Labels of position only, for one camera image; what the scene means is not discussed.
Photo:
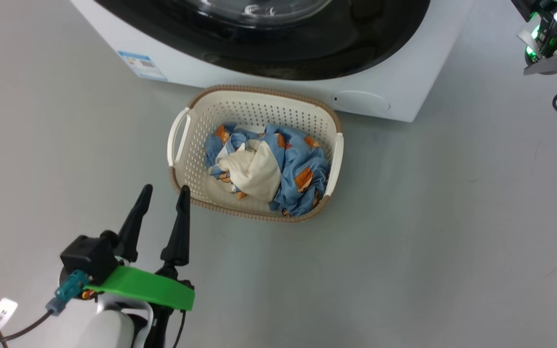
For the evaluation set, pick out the cream and blue garment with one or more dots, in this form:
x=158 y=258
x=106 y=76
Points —
x=254 y=169

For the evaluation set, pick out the black round glass door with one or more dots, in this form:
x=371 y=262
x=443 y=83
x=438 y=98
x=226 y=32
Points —
x=336 y=43

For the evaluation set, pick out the round white filter cover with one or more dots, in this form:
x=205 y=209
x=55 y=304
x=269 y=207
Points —
x=360 y=101

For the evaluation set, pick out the cream perforated laundry basket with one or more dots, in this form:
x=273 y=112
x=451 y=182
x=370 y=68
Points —
x=201 y=121

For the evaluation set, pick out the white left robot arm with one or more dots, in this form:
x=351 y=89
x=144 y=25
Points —
x=109 y=328

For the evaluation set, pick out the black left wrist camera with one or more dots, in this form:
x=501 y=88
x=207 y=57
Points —
x=87 y=256

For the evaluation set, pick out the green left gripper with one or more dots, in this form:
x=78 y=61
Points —
x=148 y=287

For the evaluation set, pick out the white front-load washing machine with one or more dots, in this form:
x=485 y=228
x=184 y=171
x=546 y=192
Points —
x=404 y=87

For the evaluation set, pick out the blue energy label sticker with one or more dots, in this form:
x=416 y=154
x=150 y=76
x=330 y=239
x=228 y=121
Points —
x=142 y=66

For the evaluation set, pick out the blue orange-print garment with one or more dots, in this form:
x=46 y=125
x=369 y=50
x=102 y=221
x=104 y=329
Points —
x=302 y=164

